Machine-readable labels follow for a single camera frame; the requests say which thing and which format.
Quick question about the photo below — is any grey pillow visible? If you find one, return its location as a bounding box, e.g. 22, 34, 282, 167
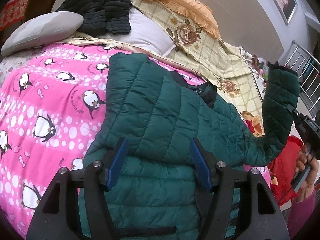
1, 11, 84, 57

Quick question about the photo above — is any red cloth on bed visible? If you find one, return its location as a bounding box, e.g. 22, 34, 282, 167
241, 110, 304, 207

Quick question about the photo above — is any black quilted jacket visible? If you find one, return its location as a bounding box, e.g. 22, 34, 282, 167
57, 0, 132, 37

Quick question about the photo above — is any green quilted puffer jacket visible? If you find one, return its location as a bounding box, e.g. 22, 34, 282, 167
84, 53, 299, 239

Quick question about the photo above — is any maroon right sleeve forearm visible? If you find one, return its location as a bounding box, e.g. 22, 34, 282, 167
287, 190, 316, 239

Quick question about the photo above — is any red patterned tablecloth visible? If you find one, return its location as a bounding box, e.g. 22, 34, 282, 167
0, 0, 28, 31

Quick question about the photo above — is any cream floral blanket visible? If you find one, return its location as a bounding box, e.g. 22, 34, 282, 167
58, 0, 272, 138

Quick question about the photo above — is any white pillow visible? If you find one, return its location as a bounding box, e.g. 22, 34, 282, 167
99, 7, 176, 57

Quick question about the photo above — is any orange ruffled pillow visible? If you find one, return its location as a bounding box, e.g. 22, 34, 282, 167
150, 0, 221, 39

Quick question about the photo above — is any metal railing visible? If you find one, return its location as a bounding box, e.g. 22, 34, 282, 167
285, 40, 319, 118

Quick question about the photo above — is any person's right hand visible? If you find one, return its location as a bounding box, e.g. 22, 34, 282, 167
294, 145, 319, 203

